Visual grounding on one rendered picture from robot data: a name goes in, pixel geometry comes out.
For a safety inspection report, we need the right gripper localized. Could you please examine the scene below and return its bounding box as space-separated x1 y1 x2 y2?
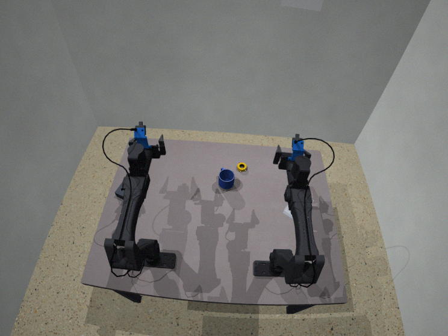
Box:
273 140 311 174

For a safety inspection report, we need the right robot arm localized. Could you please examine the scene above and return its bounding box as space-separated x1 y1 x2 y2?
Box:
254 155 325 284

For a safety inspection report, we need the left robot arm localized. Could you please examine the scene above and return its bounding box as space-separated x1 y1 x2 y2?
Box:
104 143 176 271

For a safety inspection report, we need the yellow tape roll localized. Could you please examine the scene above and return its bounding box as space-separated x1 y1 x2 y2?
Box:
237 163 246 172

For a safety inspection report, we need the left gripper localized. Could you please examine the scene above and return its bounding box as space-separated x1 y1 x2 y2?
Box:
128 128 166 163

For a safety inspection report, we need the blue mug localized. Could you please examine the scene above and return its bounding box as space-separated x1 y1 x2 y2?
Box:
219 168 235 191

